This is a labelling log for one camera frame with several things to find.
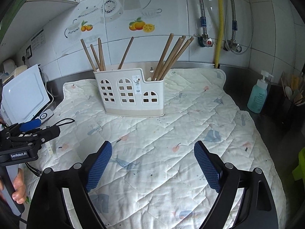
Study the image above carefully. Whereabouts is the black usb cable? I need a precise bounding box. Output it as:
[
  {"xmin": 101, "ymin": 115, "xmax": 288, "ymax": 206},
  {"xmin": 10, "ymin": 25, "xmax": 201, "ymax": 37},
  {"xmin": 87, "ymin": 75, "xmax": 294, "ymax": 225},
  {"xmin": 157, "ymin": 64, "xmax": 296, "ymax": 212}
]
[{"xmin": 23, "ymin": 117, "xmax": 76, "ymax": 177}]

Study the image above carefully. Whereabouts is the white microwave oven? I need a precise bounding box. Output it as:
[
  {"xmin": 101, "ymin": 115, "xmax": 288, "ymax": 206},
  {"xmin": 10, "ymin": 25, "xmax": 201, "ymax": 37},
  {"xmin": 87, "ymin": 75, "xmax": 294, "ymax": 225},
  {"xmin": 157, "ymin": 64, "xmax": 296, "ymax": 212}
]
[{"xmin": 1, "ymin": 65, "xmax": 50, "ymax": 125}]

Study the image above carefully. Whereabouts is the black utensil caddy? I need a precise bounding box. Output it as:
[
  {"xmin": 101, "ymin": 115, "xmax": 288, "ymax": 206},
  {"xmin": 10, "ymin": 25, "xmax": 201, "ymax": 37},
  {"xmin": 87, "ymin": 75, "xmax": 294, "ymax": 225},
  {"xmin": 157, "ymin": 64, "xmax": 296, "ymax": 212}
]
[{"xmin": 279, "ymin": 97, "xmax": 304, "ymax": 131}]

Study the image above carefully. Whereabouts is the brown wooden chopstick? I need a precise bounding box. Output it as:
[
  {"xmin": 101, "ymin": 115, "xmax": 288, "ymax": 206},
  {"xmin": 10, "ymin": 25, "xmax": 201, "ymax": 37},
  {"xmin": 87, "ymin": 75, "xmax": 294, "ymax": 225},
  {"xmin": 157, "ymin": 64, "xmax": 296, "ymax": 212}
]
[
  {"xmin": 118, "ymin": 37, "xmax": 134, "ymax": 70},
  {"xmin": 152, "ymin": 33, "xmax": 174, "ymax": 81},
  {"xmin": 152, "ymin": 34, "xmax": 186, "ymax": 81},
  {"xmin": 99, "ymin": 44, "xmax": 106, "ymax": 71},
  {"xmin": 90, "ymin": 44, "xmax": 101, "ymax": 71},
  {"xmin": 157, "ymin": 35, "xmax": 186, "ymax": 81},
  {"xmin": 98, "ymin": 38, "xmax": 104, "ymax": 71},
  {"xmin": 161, "ymin": 37, "xmax": 194, "ymax": 80},
  {"xmin": 157, "ymin": 37, "xmax": 194, "ymax": 81},
  {"xmin": 80, "ymin": 39, "xmax": 97, "ymax": 72}
]

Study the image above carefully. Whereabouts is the left human hand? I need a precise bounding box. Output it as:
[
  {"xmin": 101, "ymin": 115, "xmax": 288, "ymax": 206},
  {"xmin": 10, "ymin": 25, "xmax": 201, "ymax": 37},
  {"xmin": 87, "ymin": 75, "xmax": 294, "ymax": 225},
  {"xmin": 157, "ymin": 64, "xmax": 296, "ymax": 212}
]
[{"xmin": 12, "ymin": 168, "xmax": 26, "ymax": 204}]

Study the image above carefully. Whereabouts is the teal soap pump bottle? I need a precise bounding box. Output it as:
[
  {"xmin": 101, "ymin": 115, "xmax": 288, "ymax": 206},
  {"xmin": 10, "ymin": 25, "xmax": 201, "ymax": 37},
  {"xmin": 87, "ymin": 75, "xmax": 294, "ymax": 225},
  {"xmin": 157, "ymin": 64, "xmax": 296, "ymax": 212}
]
[{"xmin": 247, "ymin": 70, "xmax": 274, "ymax": 114}]

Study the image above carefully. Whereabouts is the white round-button device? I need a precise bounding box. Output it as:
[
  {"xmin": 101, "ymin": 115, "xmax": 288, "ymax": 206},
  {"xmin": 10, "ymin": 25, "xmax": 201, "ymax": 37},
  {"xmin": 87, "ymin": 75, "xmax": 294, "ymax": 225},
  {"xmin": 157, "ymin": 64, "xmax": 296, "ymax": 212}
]
[{"xmin": 36, "ymin": 109, "xmax": 54, "ymax": 124}]

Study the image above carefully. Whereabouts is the white quilted patterned mat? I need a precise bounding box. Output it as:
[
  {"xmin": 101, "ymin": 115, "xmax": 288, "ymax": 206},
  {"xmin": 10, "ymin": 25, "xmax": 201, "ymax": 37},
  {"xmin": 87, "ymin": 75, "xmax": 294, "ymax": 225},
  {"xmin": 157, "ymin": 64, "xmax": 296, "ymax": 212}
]
[{"xmin": 32, "ymin": 68, "xmax": 286, "ymax": 228}]

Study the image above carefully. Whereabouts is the yellow gas hose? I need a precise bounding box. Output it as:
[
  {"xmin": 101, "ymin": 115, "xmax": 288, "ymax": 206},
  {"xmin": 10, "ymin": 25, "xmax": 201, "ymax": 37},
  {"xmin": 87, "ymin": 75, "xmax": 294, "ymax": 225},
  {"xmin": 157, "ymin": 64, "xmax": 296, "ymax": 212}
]
[{"xmin": 214, "ymin": 0, "xmax": 226, "ymax": 69}]

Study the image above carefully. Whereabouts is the braided steel water hose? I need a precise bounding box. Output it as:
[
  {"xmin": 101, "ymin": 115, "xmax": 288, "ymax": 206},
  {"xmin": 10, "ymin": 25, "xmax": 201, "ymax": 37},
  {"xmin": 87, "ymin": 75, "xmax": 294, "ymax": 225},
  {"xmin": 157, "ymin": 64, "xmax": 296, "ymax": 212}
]
[
  {"xmin": 225, "ymin": 0, "xmax": 239, "ymax": 44},
  {"xmin": 194, "ymin": 0, "xmax": 207, "ymax": 39}
]

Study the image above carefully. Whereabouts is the chrome angle valve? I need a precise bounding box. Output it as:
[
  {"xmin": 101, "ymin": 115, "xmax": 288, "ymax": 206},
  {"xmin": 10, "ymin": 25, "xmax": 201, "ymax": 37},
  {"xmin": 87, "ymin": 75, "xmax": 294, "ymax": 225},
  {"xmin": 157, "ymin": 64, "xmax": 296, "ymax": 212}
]
[{"xmin": 223, "ymin": 40, "xmax": 242, "ymax": 54}]

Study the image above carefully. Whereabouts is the cream plastic utensil holder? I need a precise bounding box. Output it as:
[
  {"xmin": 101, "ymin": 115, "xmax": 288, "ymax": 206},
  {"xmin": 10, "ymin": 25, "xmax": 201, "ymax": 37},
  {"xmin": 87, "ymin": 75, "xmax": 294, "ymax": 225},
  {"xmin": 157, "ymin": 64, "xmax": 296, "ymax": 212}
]
[{"xmin": 94, "ymin": 61, "xmax": 164, "ymax": 117}]

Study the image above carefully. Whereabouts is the red-knob angle valve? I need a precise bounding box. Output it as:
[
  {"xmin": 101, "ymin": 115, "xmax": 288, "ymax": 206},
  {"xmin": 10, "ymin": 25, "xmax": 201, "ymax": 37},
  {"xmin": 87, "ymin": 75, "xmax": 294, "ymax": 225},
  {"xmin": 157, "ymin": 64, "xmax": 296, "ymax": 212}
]
[{"xmin": 197, "ymin": 34, "xmax": 214, "ymax": 48}]

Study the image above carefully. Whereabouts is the lime green dish rack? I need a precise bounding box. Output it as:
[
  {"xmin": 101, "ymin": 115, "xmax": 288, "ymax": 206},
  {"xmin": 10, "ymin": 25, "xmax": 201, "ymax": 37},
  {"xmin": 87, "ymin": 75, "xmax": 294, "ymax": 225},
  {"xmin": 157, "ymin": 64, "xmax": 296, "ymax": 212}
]
[{"xmin": 292, "ymin": 148, "xmax": 305, "ymax": 182}]

